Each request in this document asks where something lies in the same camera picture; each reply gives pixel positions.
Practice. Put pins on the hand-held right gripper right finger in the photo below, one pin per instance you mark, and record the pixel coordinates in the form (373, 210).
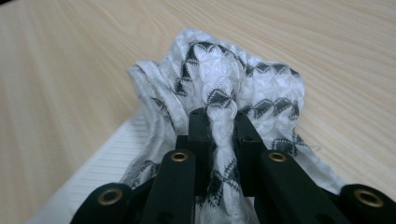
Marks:
(247, 140)

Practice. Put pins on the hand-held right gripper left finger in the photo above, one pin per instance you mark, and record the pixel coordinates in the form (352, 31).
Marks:
(200, 133)

